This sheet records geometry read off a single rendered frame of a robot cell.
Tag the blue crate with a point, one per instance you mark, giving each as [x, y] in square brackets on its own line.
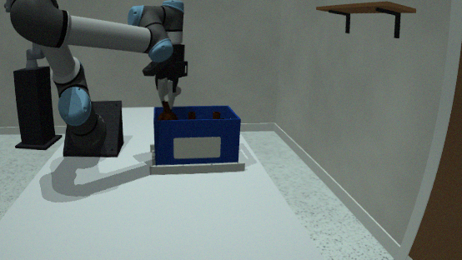
[202, 141]

